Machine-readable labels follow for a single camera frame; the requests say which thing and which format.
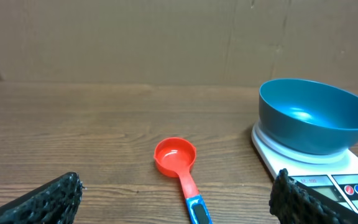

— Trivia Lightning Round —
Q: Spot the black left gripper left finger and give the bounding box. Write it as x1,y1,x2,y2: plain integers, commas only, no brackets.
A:
0,172,83,224

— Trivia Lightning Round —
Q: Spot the blue plastic bowl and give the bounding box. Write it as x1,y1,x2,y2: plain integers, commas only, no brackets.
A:
259,78,358,155

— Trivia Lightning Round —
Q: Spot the red measuring scoop blue handle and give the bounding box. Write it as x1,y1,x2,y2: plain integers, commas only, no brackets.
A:
154,137,213,224

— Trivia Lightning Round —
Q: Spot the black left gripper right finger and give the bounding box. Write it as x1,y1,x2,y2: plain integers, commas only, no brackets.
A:
268,168,358,224

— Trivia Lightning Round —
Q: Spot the white digital kitchen scale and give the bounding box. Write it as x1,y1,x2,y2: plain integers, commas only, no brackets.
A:
251,121,358,214

